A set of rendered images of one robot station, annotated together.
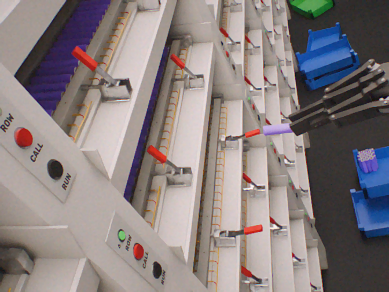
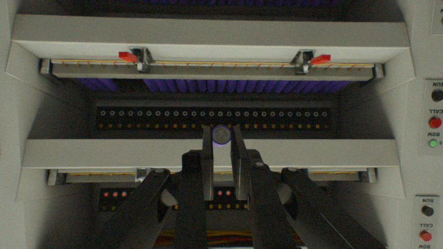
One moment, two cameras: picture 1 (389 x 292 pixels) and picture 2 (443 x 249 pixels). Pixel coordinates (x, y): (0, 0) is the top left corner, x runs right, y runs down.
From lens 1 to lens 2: 0.83 m
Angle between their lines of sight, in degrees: 73
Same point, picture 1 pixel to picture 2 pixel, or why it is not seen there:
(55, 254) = not seen: outside the picture
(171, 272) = (417, 188)
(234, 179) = (208, 50)
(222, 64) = (21, 122)
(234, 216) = (270, 50)
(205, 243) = (308, 77)
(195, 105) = not seen: hidden behind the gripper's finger
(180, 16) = (45, 210)
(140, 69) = not seen: outside the picture
